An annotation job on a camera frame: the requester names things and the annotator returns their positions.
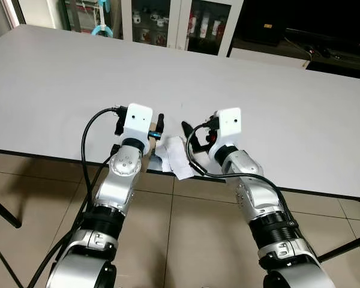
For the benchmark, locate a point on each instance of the teal hanging holder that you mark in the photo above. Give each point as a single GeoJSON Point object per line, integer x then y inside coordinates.
{"type": "Point", "coordinates": [101, 29]}

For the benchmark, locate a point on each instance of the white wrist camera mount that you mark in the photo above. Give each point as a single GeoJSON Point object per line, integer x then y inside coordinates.
{"type": "Point", "coordinates": [229, 127]}
{"type": "Point", "coordinates": [137, 123]}

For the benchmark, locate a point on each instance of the black monitor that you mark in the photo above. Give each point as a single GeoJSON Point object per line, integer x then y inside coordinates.
{"type": "Point", "coordinates": [288, 21]}

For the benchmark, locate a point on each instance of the brown cardboard piece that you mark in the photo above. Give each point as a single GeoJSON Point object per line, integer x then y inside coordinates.
{"type": "Point", "coordinates": [152, 140]}

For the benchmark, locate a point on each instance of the white glass door cabinet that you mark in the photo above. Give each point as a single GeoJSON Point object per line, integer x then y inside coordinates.
{"type": "Point", "coordinates": [180, 24]}

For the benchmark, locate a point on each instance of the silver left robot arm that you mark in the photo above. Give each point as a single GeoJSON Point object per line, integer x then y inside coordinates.
{"type": "Point", "coordinates": [123, 174]}

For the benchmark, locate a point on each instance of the black table leg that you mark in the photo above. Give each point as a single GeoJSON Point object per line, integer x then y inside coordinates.
{"type": "Point", "coordinates": [348, 245]}
{"type": "Point", "coordinates": [3, 210]}

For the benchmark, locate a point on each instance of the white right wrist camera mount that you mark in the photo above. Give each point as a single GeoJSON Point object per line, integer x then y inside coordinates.
{"type": "Point", "coordinates": [229, 127]}

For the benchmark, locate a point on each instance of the crumpled white tissue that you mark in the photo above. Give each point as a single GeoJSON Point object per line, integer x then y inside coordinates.
{"type": "Point", "coordinates": [175, 156]}

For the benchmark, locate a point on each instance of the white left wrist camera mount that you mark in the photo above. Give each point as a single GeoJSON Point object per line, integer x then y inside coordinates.
{"type": "Point", "coordinates": [137, 123]}

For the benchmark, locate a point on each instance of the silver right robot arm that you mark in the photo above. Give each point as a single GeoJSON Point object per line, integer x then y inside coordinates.
{"type": "Point", "coordinates": [252, 198]}

